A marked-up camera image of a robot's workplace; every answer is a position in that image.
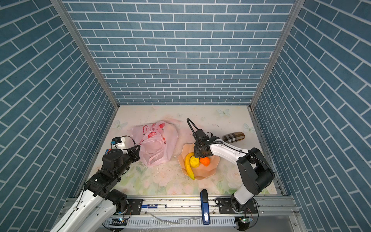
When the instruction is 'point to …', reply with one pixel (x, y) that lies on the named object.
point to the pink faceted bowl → (202, 171)
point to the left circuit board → (119, 222)
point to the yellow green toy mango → (188, 164)
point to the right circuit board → (246, 220)
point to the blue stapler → (204, 194)
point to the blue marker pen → (154, 206)
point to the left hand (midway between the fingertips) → (145, 146)
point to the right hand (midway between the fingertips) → (200, 152)
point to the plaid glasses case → (233, 137)
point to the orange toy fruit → (205, 161)
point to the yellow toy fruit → (194, 161)
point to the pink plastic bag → (155, 140)
